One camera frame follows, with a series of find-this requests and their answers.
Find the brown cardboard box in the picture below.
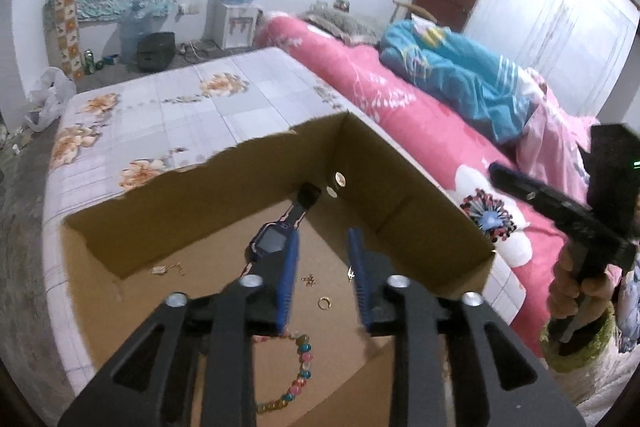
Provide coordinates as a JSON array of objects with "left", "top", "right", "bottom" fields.
[{"left": 60, "top": 111, "right": 497, "bottom": 427}]

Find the person's printed clothing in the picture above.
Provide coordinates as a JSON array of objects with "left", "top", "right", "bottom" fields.
[{"left": 617, "top": 252, "right": 640, "bottom": 353}]

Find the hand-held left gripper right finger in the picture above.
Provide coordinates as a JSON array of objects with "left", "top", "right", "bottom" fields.
[{"left": 347, "top": 228, "right": 586, "bottom": 427}]

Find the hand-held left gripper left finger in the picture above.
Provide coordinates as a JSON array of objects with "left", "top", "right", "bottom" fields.
[{"left": 57, "top": 231, "right": 301, "bottom": 427}]

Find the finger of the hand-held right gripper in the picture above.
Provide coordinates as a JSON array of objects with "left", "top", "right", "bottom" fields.
[{"left": 489, "top": 162, "right": 636, "bottom": 273}]

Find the white water dispenser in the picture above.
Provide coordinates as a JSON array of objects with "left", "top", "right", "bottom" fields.
[{"left": 212, "top": 2, "right": 261, "bottom": 50}]

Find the clear water jug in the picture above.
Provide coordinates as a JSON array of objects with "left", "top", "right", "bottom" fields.
[{"left": 119, "top": 0, "right": 153, "bottom": 68}]

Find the blue striped blanket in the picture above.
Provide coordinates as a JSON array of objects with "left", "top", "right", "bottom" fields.
[{"left": 380, "top": 19, "right": 546, "bottom": 145}]

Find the pink floral bed sheet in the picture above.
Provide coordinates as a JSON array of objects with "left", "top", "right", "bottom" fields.
[{"left": 252, "top": 12, "right": 601, "bottom": 358}]

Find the colourful bead bracelet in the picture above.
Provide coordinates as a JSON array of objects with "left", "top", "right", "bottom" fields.
[{"left": 254, "top": 332, "right": 313, "bottom": 413}]

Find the person's right hand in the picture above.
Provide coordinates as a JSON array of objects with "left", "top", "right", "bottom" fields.
[{"left": 549, "top": 247, "right": 623, "bottom": 323}]

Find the orange checked cloth strip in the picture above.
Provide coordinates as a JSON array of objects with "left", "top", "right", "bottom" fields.
[{"left": 52, "top": 0, "right": 83, "bottom": 80}]

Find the white wardrobe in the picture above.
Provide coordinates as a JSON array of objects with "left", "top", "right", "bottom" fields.
[{"left": 462, "top": 0, "right": 640, "bottom": 128}]

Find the white plastic bag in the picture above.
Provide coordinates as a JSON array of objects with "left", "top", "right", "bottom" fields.
[{"left": 24, "top": 67, "right": 77, "bottom": 132}]

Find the wooden chair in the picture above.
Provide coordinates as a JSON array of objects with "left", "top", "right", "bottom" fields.
[{"left": 391, "top": 0, "right": 436, "bottom": 25}]

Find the grey pillow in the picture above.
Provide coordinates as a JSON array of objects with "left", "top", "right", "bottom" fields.
[{"left": 297, "top": 0, "right": 381, "bottom": 46}]

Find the pink blanket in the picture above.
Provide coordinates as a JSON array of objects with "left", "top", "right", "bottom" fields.
[{"left": 515, "top": 67, "right": 601, "bottom": 202}]

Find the black smartwatch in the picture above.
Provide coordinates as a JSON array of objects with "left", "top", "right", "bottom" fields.
[{"left": 244, "top": 183, "right": 322, "bottom": 275}]

